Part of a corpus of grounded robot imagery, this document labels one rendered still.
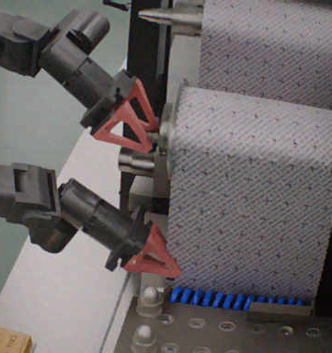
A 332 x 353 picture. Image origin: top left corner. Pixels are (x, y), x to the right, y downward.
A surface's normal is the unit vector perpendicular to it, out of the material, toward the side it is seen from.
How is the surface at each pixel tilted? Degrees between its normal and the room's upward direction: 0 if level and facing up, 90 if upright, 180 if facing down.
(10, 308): 0
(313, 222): 90
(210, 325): 0
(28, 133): 0
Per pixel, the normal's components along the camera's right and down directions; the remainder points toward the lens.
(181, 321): 0.06, -0.87
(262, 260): -0.17, 0.48
